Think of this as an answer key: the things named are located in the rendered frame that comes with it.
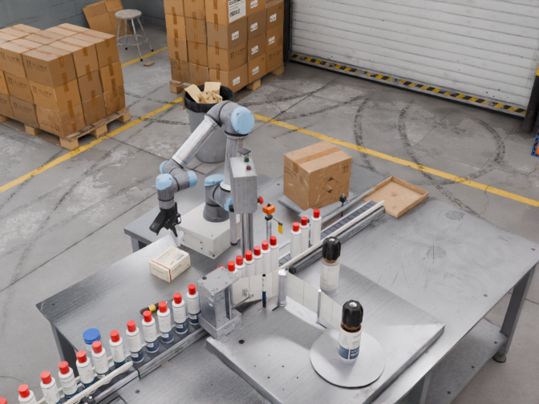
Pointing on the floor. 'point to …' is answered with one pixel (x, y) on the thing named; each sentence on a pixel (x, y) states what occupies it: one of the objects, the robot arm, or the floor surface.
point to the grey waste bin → (218, 139)
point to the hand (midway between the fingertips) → (167, 241)
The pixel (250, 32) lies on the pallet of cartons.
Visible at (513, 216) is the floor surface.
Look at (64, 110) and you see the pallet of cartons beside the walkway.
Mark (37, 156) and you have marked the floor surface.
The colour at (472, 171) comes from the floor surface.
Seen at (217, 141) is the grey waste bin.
